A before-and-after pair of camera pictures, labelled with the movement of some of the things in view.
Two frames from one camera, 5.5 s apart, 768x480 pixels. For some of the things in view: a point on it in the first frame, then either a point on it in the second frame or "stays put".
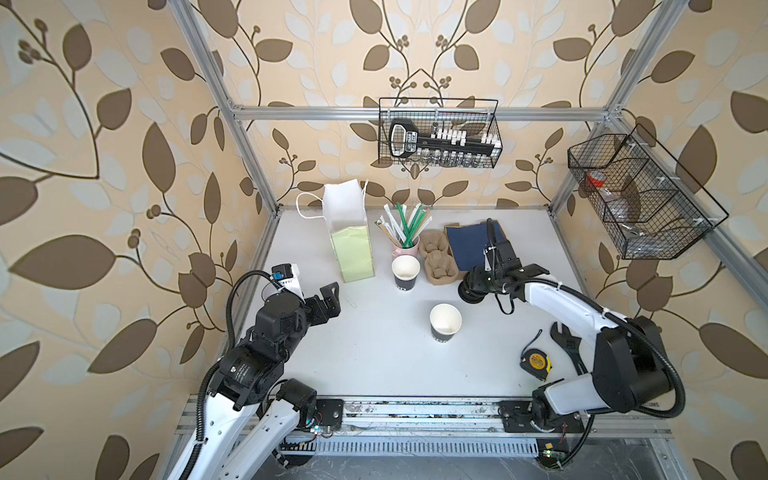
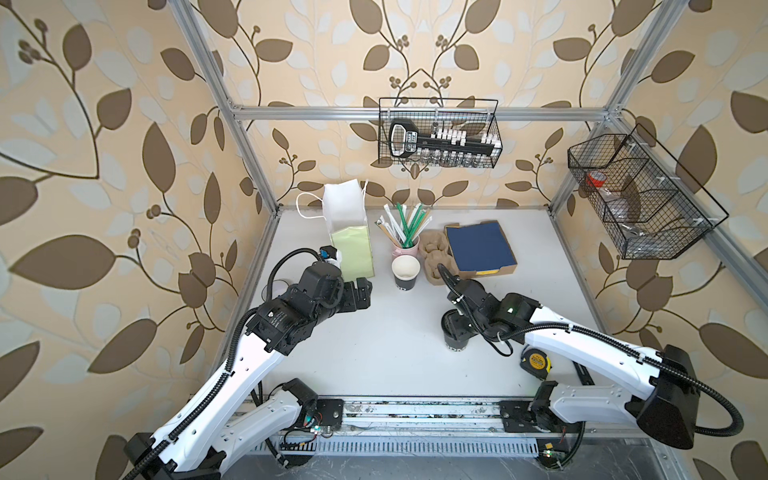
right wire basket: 654,207 stays put
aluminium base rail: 365,426 stays put
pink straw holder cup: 398,251 stays put
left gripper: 331,301 → 364,300
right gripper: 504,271 → 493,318
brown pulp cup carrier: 440,264 stays put
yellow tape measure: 536,362 stays put
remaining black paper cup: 405,269 stays put
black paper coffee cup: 445,322 → 454,340
